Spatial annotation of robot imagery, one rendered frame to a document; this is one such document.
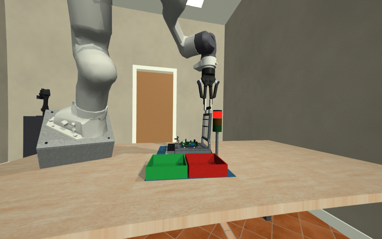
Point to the green circuit board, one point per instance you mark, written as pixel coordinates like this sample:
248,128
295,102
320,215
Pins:
188,143

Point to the green open-top bin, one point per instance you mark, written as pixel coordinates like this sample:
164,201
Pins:
166,166

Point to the red open bin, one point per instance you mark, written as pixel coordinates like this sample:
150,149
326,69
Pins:
205,165

